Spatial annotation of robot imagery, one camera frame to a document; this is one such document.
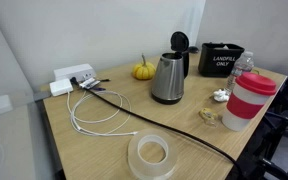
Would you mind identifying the stainless steel electric kettle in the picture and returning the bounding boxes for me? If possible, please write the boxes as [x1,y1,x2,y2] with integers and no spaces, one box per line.
[151,30,191,105]

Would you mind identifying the large clear tape roll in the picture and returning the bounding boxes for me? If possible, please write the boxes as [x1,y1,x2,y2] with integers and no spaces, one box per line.
[127,128,179,180]

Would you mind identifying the white charging cable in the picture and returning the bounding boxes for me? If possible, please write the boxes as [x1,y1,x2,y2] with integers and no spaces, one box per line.
[66,89,139,138]

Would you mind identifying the silver snack wrapper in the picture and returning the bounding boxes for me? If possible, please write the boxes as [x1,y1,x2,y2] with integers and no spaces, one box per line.
[78,77,102,90]

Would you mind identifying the red and white cup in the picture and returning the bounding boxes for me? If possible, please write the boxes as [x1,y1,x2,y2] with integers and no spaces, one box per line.
[221,71,278,133]

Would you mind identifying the white power adapter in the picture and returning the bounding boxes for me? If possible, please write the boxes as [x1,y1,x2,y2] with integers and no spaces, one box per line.
[49,78,74,98]

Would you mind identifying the black landfill trash bin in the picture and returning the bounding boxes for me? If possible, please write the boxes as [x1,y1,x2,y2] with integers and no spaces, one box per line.
[197,41,246,79]

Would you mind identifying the small yellow pumpkin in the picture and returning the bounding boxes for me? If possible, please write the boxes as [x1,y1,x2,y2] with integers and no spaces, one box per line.
[132,53,157,81]

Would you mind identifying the white power strip box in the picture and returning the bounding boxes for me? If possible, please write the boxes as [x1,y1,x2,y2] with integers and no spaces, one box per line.
[53,63,97,83]

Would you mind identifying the small yellow tape roll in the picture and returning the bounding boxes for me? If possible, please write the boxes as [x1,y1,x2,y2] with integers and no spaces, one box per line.
[198,107,220,128]

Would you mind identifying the white paper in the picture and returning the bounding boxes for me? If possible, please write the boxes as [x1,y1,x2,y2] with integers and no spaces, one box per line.
[213,88,230,103]

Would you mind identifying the clear plastic water bottle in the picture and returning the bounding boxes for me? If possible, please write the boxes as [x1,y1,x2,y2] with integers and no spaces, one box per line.
[224,50,255,96]

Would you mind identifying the black chair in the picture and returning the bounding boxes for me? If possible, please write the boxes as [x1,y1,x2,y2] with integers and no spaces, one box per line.
[230,56,288,180]

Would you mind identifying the black power cable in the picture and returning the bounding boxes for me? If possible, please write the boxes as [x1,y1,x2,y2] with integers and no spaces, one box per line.
[69,76,247,180]

